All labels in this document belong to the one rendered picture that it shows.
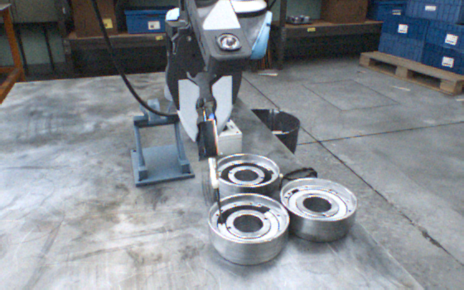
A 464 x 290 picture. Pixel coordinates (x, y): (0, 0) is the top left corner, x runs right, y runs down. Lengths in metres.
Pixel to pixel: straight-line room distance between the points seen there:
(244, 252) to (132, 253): 0.15
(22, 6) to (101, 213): 3.77
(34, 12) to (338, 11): 3.10
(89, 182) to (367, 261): 0.45
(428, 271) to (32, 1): 3.82
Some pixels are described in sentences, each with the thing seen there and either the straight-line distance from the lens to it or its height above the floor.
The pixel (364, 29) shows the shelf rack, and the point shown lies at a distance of 4.79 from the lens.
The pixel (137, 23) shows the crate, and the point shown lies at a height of 0.55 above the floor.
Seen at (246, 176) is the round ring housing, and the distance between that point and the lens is 0.64.
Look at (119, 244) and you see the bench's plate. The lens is 0.55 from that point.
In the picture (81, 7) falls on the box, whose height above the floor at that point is 0.71.
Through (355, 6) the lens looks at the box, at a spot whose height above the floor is 0.63.
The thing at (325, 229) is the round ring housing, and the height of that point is 0.83.
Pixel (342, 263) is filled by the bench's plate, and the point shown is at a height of 0.80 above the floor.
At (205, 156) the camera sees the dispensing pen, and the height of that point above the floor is 0.92.
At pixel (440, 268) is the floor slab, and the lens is 1.86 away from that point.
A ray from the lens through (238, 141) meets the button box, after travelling 0.73.
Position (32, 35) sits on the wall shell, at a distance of 4.57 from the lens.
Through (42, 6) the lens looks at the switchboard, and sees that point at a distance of 4.27.
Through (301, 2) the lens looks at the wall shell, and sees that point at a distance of 4.99.
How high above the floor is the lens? 1.15
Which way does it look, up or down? 26 degrees down
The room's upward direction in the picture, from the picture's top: straight up
